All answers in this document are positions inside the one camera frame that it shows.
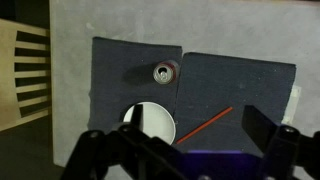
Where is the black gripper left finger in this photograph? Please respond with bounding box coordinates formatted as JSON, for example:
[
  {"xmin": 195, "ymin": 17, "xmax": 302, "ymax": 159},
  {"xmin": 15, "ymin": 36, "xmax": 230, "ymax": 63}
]
[{"xmin": 61, "ymin": 105, "xmax": 187, "ymax": 180}]

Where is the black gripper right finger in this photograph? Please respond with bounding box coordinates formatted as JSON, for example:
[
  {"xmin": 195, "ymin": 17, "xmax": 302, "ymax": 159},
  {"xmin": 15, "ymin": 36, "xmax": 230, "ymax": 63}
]
[{"xmin": 241, "ymin": 105, "xmax": 320, "ymax": 180}]

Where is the red and silver soda can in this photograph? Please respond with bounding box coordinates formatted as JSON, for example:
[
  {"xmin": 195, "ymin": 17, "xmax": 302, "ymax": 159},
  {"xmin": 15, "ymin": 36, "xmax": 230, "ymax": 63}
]
[{"xmin": 153, "ymin": 60, "xmax": 180, "ymax": 84}]

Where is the white round plate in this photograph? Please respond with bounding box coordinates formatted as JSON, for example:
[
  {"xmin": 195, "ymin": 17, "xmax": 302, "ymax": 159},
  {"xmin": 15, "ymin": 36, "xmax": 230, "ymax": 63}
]
[{"xmin": 123, "ymin": 102, "xmax": 176, "ymax": 145}]

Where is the dark blue left placemat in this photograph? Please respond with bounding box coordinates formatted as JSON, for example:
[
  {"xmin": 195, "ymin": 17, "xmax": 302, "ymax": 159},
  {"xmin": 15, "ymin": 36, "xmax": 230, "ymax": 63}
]
[{"xmin": 88, "ymin": 37, "xmax": 182, "ymax": 133}]

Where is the dark blue placemat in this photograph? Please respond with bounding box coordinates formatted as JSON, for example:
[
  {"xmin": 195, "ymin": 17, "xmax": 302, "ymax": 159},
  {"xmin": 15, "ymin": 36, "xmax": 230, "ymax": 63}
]
[
  {"xmin": 88, "ymin": 37, "xmax": 182, "ymax": 133},
  {"xmin": 174, "ymin": 53, "xmax": 296, "ymax": 156}
]

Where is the dark blue right placemat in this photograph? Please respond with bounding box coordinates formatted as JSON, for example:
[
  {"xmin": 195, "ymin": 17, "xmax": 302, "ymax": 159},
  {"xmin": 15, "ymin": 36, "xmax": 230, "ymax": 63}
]
[{"xmin": 174, "ymin": 53, "xmax": 296, "ymax": 156}]

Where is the light wooden chair left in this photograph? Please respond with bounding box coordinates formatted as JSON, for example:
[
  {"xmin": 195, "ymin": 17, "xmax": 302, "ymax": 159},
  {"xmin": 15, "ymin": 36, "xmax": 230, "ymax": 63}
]
[{"xmin": 0, "ymin": 19, "xmax": 51, "ymax": 131}]

